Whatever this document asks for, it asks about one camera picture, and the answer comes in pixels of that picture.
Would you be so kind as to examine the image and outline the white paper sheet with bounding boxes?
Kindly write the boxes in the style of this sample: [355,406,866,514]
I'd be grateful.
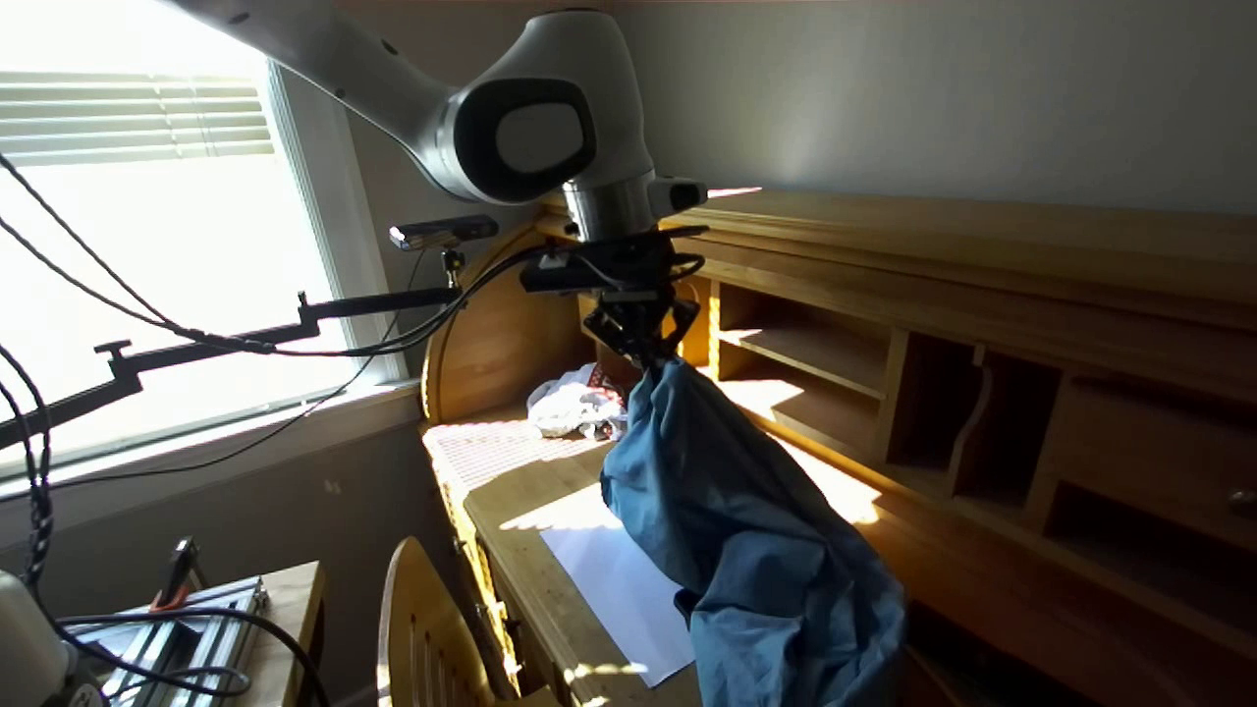
[539,524,700,693]

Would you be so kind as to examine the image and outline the white rounded device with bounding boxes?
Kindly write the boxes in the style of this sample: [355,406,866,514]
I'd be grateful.
[0,566,81,707]

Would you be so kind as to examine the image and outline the braided black cable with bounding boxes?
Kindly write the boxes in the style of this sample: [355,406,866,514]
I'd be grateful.
[0,347,57,592]

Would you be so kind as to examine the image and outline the metal rack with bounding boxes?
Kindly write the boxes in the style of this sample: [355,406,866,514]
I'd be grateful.
[65,572,274,707]

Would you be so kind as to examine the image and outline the wooden desk with hutch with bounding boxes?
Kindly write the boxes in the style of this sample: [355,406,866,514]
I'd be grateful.
[418,190,1257,707]

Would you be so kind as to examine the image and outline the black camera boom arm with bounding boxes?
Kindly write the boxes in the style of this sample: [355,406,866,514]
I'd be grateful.
[0,287,455,455]

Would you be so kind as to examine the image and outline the looped black cable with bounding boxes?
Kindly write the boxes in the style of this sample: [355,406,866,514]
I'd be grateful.
[53,607,329,707]

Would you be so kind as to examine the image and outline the pale desk mat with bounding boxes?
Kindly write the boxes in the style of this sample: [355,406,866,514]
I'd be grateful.
[425,418,608,531]

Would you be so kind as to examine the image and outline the wide wooden drawer with knob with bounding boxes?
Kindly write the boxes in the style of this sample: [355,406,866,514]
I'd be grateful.
[1047,379,1257,553]

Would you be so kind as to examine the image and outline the blue cloth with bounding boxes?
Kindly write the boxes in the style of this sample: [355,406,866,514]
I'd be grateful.
[598,356,911,707]

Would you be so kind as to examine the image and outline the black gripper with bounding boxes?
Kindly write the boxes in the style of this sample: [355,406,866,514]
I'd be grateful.
[575,233,709,385]

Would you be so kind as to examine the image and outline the white window blinds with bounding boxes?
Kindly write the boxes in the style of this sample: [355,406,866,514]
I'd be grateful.
[0,70,281,171]

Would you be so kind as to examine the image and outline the red handled tool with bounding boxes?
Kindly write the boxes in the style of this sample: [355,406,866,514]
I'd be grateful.
[150,535,210,616]

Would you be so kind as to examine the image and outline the thin black camera cable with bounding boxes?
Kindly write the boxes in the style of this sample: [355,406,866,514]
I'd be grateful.
[0,155,544,360]

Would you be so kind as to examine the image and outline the wooden chair back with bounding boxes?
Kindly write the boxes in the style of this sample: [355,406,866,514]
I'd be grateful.
[374,535,527,707]

